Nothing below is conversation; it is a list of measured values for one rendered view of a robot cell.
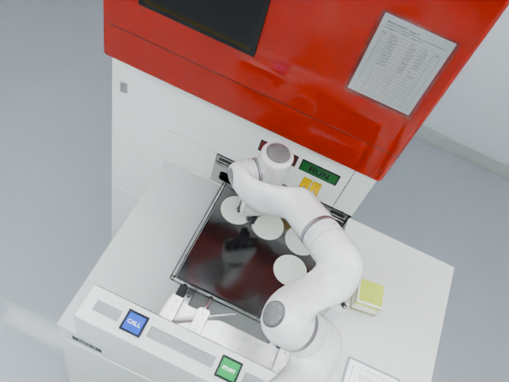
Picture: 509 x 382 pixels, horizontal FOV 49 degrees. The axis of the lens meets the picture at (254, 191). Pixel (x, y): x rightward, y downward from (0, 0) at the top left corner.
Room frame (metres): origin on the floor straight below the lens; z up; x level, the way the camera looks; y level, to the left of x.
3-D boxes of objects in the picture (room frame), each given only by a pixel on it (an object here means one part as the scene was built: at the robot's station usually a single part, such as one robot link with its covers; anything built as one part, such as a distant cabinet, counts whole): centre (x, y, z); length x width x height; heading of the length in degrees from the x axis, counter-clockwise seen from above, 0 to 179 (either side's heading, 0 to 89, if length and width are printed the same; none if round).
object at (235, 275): (0.80, -0.07, 0.90); 0.34 x 0.34 x 0.01; 86
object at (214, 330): (0.53, -0.07, 0.87); 0.36 x 0.08 x 0.03; 86
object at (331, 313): (0.67, -0.31, 1.03); 0.06 x 0.04 x 0.13; 176
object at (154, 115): (1.04, 0.10, 1.02); 0.81 x 0.03 x 0.40; 86
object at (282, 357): (0.52, -0.23, 0.89); 0.08 x 0.03 x 0.03; 176
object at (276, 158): (0.87, -0.02, 1.21); 0.09 x 0.08 x 0.13; 128
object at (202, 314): (0.54, 0.01, 0.89); 0.08 x 0.03 x 0.03; 176
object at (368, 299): (0.74, -0.39, 1.00); 0.07 x 0.07 x 0.07; 4
